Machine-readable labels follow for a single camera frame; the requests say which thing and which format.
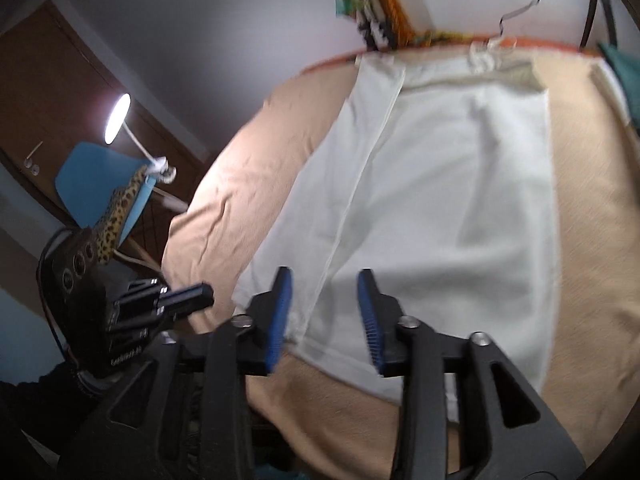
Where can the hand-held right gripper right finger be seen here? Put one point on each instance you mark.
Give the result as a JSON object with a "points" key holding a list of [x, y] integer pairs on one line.
{"points": [[369, 317]]}

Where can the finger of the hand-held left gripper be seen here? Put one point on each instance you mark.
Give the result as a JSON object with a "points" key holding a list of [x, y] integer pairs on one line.
{"points": [[192, 297]]}

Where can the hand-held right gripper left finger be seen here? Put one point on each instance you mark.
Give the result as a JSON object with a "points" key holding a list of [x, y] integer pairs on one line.
{"points": [[280, 312]]}

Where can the white shorts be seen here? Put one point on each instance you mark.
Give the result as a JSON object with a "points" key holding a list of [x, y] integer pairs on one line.
{"points": [[440, 200]]}

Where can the leopard print cloth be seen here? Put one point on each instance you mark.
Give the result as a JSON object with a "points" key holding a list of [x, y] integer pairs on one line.
{"points": [[112, 230]]}

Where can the blue chair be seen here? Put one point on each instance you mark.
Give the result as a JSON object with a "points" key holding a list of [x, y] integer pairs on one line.
{"points": [[90, 180]]}

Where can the beige blanket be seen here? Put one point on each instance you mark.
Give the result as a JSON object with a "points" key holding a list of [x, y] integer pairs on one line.
{"points": [[240, 170]]}

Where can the white desk lamp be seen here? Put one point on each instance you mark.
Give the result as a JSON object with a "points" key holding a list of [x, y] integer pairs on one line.
{"points": [[116, 117]]}

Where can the brown wooden door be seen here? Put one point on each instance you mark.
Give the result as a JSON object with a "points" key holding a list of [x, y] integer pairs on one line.
{"points": [[55, 90]]}

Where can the colourful patterned cloth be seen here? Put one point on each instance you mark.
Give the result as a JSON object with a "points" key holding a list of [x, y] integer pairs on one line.
{"points": [[375, 5]]}

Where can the teal cloth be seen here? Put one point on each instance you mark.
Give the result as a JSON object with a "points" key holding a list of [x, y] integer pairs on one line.
{"points": [[625, 75]]}

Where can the black metal stand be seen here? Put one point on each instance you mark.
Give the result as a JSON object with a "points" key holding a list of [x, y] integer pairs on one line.
{"points": [[592, 5]]}

